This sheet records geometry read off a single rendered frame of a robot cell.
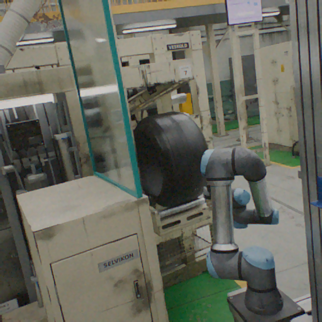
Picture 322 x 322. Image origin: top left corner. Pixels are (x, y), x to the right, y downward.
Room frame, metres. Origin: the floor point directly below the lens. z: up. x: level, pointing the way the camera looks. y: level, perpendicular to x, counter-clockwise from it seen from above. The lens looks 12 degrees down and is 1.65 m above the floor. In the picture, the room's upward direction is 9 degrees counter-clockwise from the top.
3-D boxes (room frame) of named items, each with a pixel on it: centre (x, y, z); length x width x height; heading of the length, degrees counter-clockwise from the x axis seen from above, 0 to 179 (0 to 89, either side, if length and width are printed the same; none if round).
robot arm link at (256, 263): (1.29, -0.31, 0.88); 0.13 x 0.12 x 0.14; 65
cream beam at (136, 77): (2.49, 0.01, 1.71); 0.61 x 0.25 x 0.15; 116
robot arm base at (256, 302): (1.28, -0.32, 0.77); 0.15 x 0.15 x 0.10
